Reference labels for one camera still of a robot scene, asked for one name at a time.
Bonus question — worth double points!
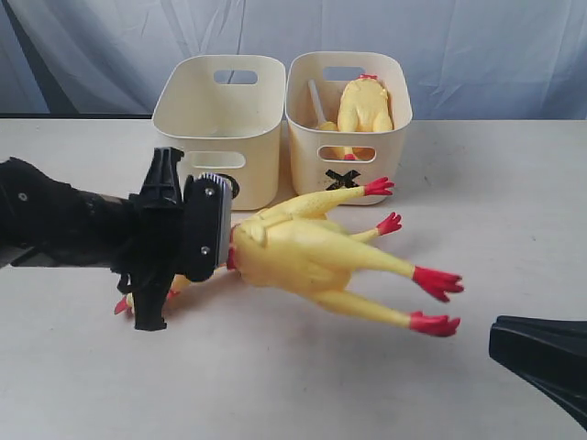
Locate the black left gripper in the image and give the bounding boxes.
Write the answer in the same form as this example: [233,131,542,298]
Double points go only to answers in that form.
[82,146,189,332]

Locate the blue-grey backdrop curtain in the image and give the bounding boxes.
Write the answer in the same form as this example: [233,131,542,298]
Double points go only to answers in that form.
[1,1,586,119]

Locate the yellow rubber chicken front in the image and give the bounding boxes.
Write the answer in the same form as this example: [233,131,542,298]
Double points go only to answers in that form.
[223,214,463,337]

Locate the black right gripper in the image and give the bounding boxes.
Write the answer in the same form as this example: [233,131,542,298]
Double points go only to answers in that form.
[488,315,586,427]

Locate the cream bin marked X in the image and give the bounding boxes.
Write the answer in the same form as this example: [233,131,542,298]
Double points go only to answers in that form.
[285,51,413,194]

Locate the cream bin marked O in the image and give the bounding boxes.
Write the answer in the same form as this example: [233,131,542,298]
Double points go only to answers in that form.
[152,55,286,211]

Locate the broken chicken head with tube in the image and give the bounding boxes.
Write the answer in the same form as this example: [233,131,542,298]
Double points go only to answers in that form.
[307,79,338,131]

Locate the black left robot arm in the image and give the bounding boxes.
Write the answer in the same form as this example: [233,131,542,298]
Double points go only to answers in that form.
[1,148,184,331]

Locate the yellow rubber chicken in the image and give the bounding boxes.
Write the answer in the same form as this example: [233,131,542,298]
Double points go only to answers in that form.
[223,214,463,337]
[114,177,402,314]

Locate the headless yellow rubber chicken body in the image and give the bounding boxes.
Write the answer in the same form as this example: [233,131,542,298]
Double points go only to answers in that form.
[331,74,394,133]

